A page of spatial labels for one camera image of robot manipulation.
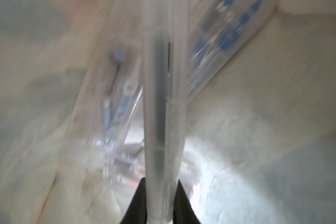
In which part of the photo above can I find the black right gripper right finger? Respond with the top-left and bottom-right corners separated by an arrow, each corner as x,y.
173,180 -> 200,224

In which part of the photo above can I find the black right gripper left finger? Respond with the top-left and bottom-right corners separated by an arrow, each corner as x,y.
120,177 -> 147,224

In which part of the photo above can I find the beige canvas bag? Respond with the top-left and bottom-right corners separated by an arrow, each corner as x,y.
0,1 -> 336,224

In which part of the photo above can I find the clear case blue compass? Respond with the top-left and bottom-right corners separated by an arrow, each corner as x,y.
86,36 -> 142,182

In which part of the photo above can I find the clear case white label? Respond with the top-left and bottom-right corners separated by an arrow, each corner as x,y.
142,1 -> 189,224

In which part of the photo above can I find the clear plastic case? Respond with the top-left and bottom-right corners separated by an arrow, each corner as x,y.
187,1 -> 277,101

